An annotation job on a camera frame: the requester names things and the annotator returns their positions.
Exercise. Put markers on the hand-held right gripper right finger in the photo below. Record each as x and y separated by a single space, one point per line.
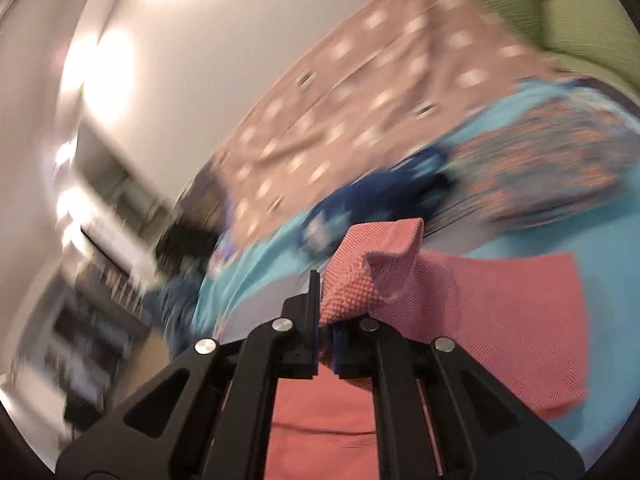
350 355

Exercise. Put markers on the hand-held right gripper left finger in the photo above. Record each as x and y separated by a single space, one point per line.
313 310

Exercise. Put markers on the coral knit garment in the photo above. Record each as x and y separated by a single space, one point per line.
475 310

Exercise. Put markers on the navy star-print fleece cloth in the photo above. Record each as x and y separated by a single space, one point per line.
370 195

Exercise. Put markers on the dark shelf unit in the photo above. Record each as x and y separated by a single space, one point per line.
100 260

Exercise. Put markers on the pink polka-dot blanket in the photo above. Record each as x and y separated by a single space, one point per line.
375 85

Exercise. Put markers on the turquoise and grey blanket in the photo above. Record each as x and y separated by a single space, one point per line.
610 285

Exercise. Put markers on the folded floral blue cloth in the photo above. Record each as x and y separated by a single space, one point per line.
540 160

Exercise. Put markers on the green pillow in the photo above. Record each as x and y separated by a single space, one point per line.
590 25
500 5

